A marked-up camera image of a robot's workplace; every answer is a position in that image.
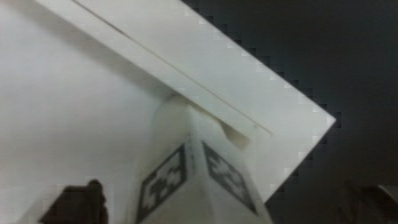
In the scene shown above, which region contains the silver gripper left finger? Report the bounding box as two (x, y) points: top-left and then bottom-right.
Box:
(40, 180), (109, 224)

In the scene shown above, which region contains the white square tabletop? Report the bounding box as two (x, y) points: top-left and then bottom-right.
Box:
(0, 0), (276, 224)

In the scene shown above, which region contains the white table leg with tag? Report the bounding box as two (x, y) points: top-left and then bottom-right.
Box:
(134, 97), (272, 224)

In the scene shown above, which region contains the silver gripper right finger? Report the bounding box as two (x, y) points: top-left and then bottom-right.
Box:
(340, 183), (398, 224)

